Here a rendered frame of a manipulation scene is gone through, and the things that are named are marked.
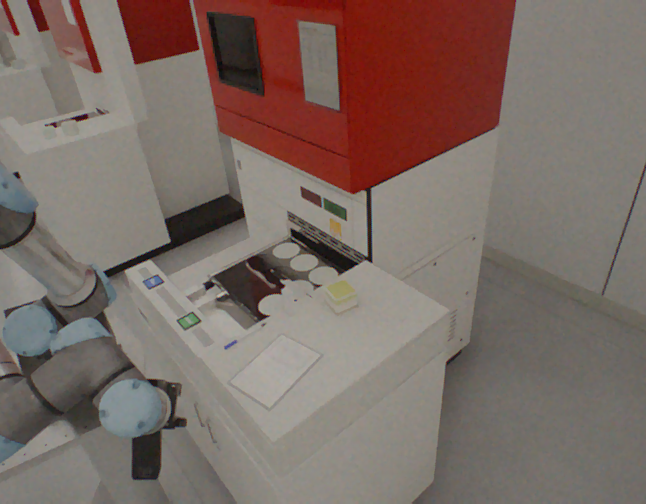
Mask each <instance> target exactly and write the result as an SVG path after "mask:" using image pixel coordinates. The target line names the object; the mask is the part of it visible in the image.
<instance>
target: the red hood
mask: <svg viewBox="0 0 646 504"><path fill-rule="evenodd" d="M516 4H517V0H193V5H194V9H195V15H196V20H197V25H198V30H199V35H200V40H201V45H202V50H203V55H204V60H205V66H206V71H208V76H209V81H210V86H211V90H212V95H213V100H214V104H215V110H216V116H217V121H218V126H219V131H220V132H221V133H223V134H225V135H227V136H229V137H232V138H234V139H236V140H238V141H240V142H242V143H244V144H246V145H249V146H251V147H253V148H255V149H257V150H260V151H262V152H264V153H266V154H269V155H271V156H273V157H275V158H277V159H279V160H281V161H283V162H286V164H288V165H290V166H292V167H294V168H296V169H298V170H300V171H303V172H305V173H307V174H309V175H312V176H314V177H316V178H318V179H321V180H323V181H325V182H327V183H329V184H331V185H333V186H335V187H338V188H340V189H342V190H344V191H346V192H348V193H350V194H352V195H354V194H356V193H358V192H360V191H362V190H364V189H366V188H369V187H371V186H373V185H375V184H377V183H380V182H382V181H384V180H386V179H388V178H390V177H392V176H394V175H396V174H398V173H400V172H402V171H405V170H407V169H409V168H411V167H413V166H415V165H417V163H420V162H422V161H424V160H426V159H429V158H431V157H433V156H435V155H437V154H439V153H441V152H443V151H445V150H447V149H449V148H452V147H454V146H456V145H458V144H460V143H462V142H464V141H466V140H468V139H471V138H473V137H476V136H478V135H480V134H482V133H484V132H486V131H488V130H490V129H492V128H494V127H496V126H498V125H499V120H500V112H501V105H502V98H503V91H504V84H505V77H506V69H507V61H508V54H509V47H510V40H511V33H512V26H513V19H514V11H516Z"/></svg>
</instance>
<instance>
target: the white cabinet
mask: <svg viewBox="0 0 646 504"><path fill-rule="evenodd" d="M132 299H133V301H134V304H135V306H136V309H137V312H138V314H139V318H140V320H141V323H142V325H143V328H144V330H145V333H146V336H147V338H148V341H149V343H150V346H151V348H152V351H153V354H154V356H155V359H156V361H157V364H158V367H159V370H160V373H162V375H163V378H164V380H166V381H168V382H175V383H180V384H182V392H181V397H182V395H185V397H186V405H185V417H186V419H187V427H185V428H186V429H187V431H188V432H189V434H190V435H191V437H192V438H193V440H194V441H195V442H196V444H197V445H198V447H199V448H200V450H201V451H202V453H203V454H204V455H205V457H206V459H207V461H208V462H209V464H210V465H211V467H212V468H213V469H215V471H216V472H217V474H218V475H219V477H220V478H221V480H222V481H223V482H224V484H225V485H226V487H227V488H228V490H229V491H230V493H231V494H232V496H233V497H234V498H235V500H236V502H237V504H412V503H413V502H414V500H415V499H416V498H417V497H418V496H419V495H420V494H421V493H422V492H423V491H424V490H425V489H426V488H427V487H428V486H429V485H430V484H431V483H432V482H433V480H434V470H435V461H436V451H437V441H438V432H439V422H440V412H441V402H442V393H443V384H444V374H445V364H446V354H447V347H445V348H444V349H443V350H441V351H440V352H439V353H437V354H436V355H435V356H434V357H432V358H431V359H430V360H429V361H427V362H426V363H425V364H424V365H422V366H421V367H420V368H419V370H417V371H416V372H414V373H413V374H411V375H410V376H409V377H408V378H406V379H405V380H404V381H403V382H401V383H400V384H399V385H398V386H396V387H395V388H394V389H393V390H391V391H390V392H389V393H388V394H386V395H385V396H384V397H383V398H381V399H380V400H379V401H377V402H376V403H375V404H374V405H372V406H371V407H370V408H369V409H367V410H366V411H365V412H364V413H361V414H360V415H359V417H358V418H356V419H355V420H354V421H353V422H351V423H350V424H349V425H348V426H346V427H345V428H344V429H343V430H341V431H340V432H339V433H338V434H336V435H335V436H334V437H333V438H331V439H330V440H329V441H328V442H326V443H325V444H324V445H323V446H321V447H320V448H319V449H317V450H316V451H315V452H314V453H311V454H310V455H309V456H308V457H306V458H305V459H304V460H303V462H301V463H300V464H299V465H298V466H296V467H295V468H294V469H293V470H291V471H290V472H289V473H288V474H286V475H285V476H284V477H283V478H279V477H278V476H277V475H276V474H275V472H274V471H273V470H272V469H271V467H270V466H269V465H268V464H267V462H266V461H265V459H264V458H262V456H261V455H260V454H259V453H258V451H257V450H256V449H255V448H254V446H253V445H252V444H251V443H250V442H249V440H248V439H247V438H246V437H245V435H244V434H243V433H242V432H241V430H240V429H239V428H238V427H237V425H236V424H235V423H234V422H233V420H232V419H231V418H230V417H229V414H228V413H227V412H226V411H225V410H224V408H223V407H222V406H221V405H220V403H219V402H218V401H217V400H216V398H215V397H214V396H213V395H212V393H209V392H208V391H207V390H206V389H205V387H204V386H203V385H202V384H201V382H200V381H199V380H198V379H197V377H196V376H195V375H194V374H193V372H192V371H191V370H190V369H189V366H188V365H187V364H186V363H185V361H184V360H183V359H182V358H181V356H180V355H179V354H178V353H177V352H176V350H175V349H174V348H173V347H172V345H171V344H170V343H169V342H168V340H167V339H166V338H165V337H164V335H163V334H162V333H161V332H160V330H158V329H157V328H156V327H155V325H154V324H153V323H152V322H151V320H150V319H149V318H148V316H147V314H146V313H145V312H144V311H143V309H142V308H141V307H140V306H139V304H138V303H137V302H136V301H135V299H134V298H133V297H132ZM181 397H179V396H178V402H177V406H178V405H179V403H180V400H181Z"/></svg>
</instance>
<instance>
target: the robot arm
mask: <svg viewBox="0 0 646 504"><path fill-rule="evenodd" d="M38 205H39V203H38V201H37V199H36V198H35V196H34V195H33V194H32V193H31V192H30V191H29V190H28V189H27V188H26V187H25V186H24V185H23V184H22V183H21V182H20V181H18V180H17V179H16V178H15V177H14V176H13V175H12V174H10V173H9V172H8V171H7V170H6V169H4V168H3V167H2V165H0V250H1V251H2V252H3V253H4V254H6V255H7V256H8V257H9V258H10V259H12V260H13V261H14V263H15V264H17V265H18V266H19V267H21V268H23V269H24V270H25V271H26V272H27V273H29V274H30V275H31V276H32V277H34V278H35V279H36V280H37V281H39V282H40V283H41V284H42V285H43V286H45V287H46V291H47V294H46V295H44V296H43V297H42V298H40V299H39V300H37V301H36V302H34V303H33V304H31V305H26V306H22V307H20V308H17V310H16V311H14V312H13V313H12V314H10V315H9V317H8V318H7V319H6V321H5V323H4V326H3V338H4V341H5V343H6V345H7V346H8V347H9V348H10V349H11V350H13V351H14V352H16V353H19V354H21V356H26V357H32V358H34V359H36V360H39V361H44V362H46V363H45V364H44V365H42V366H41V367H40V368H38V369H37V370H36V371H35V372H33V373H32V374H31V375H28V376H27V377H24V375H23V374H22V372H21V371H20V369H19V367H18V366H17V364H16V363H15V361H14V360H13V358H12V357H11V355H10V354H9V351H8V350H7V348H6V347H5V345H4V344H3V342H2V341H1V339H0V463H1V462H4V461H5V460H6V459H8V458H10V457H11V456H13V455H14V454H15V453H17V452H18V451H20V450H21V449H22V448H24V447H26V446H27V445H28V443H29V442H30V441H32V439H33V438H34V437H35V436H37V435H39V434H40V433H41V432H42V431H44V430H45V429H46V428H47V427H48V426H50V425H51V424H52V423H53V422H55V421H56V420H57V419H58V418H59V417H61V416H62V415H63V414H64V413H66V412H67V411H68V410H70V409H71V408H72V407H74V406H76V404H77V403H78V402H79V401H81V400H82V399H83V398H84V397H86V396H87V397H88V398H89V399H90V400H91V402H92V403H94V405H95V406H96V408H97V410H98V411H99V418H100V422H101V424H102V425H103V427H104V428H105V429H106V430H107V431H108V432H110V433H112V434H114V435H116V436H120V437H124V438H132V478H133V479H134V480H156V479H157V478H158V476H159V473H160V470H161V438H162V429H167V430H175V429H176V427H179V428H180V427H183V428H185V427H187V419H186V417H185V405H186V397H185V395H182V397H181V392H182V384H180V383H175V382H168V381H166V380H160V379H146V378H145V377H144V375H143V374H142V373H141V372H140V371H139V369H138V368H136V366H135V365H134V363H133V362H132V360H131V359H130V358H129V357H128V356H127V354H126V353H125V352H124V351H123V349H122V348H121V347H120V346H119V345H118V343H117V342H116V341H115V340H114V337H113V335H110V334H109V333H108V332H107V331H106V330H105V329H104V328H103V327H102V326H101V325H100V324H99V322H98V321H97V320H95V319H93V318H94V317H95V316H97V314H98V313H99V312H101V311H102V310H103V309H105V308H107V307H108V306H109V305H111V304H112V303H113V302H114V301H116V299H117V298H118V294H117V291H116V289H115V288H114V286H113V285H112V283H111V282H110V280H108V279H107V277H106V276H105V275H104V273H103V272H102V271H101V270H100V268H99V267H98V265H97V264H96V263H94V262H91V263H90V264H86V263H83V262H77V261H76V260H75V259H74V258H73V257H72V256H71V255H70V254H69V253H68V252H67V251H66V250H65V249H64V248H63V247H61V246H60V245H59V244H58V243H57V242H56V241H55V240H54V239H53V238H52V237H51V236H50V235H49V234H48V233H47V232H46V231H45V230H44V229H43V228H42V227H41V226H40V225H39V224H38V223H37V212H36V208H37V207H38ZM172 385H175V386H176V387H173V386H172ZM179 387H180V389H179ZM178 396H179V397H181V400H180V403H179V405H178V406H177V402H178Z"/></svg>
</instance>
